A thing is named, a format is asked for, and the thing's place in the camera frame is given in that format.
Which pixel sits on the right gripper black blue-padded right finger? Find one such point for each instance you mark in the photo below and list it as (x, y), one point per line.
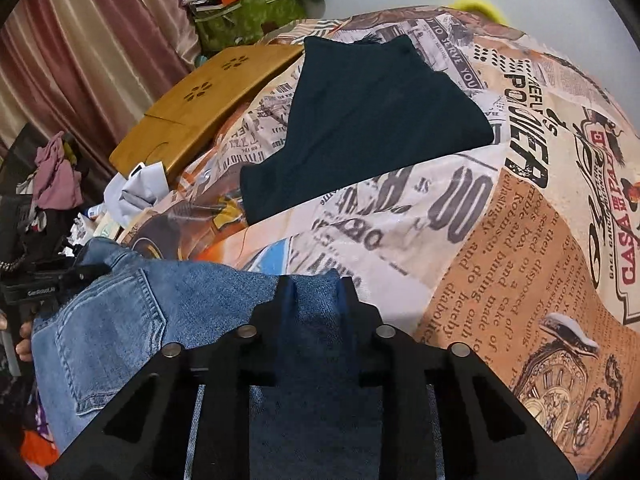
(445, 413)

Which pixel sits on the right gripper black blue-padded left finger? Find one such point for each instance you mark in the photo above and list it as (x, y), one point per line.
(186, 412)

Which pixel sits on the blue denim jeans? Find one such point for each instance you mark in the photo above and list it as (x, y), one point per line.
(316, 423)

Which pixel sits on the person's left hand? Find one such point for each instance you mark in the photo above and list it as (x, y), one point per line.
(16, 336)

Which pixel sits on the pink crumpled cloth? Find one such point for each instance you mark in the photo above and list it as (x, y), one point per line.
(56, 181)

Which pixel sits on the white crumpled cloth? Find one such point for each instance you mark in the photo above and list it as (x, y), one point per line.
(125, 198)

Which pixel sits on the wooden lap tray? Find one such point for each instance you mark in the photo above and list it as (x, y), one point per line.
(184, 121)

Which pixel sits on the striped pink curtain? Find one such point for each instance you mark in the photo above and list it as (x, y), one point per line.
(90, 67)

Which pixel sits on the green patterned bag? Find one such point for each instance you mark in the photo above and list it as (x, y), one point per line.
(244, 22)

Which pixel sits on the dark folded garment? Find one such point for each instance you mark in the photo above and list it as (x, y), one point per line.
(360, 110)

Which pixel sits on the yellow round object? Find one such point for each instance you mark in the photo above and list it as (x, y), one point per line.
(482, 8)

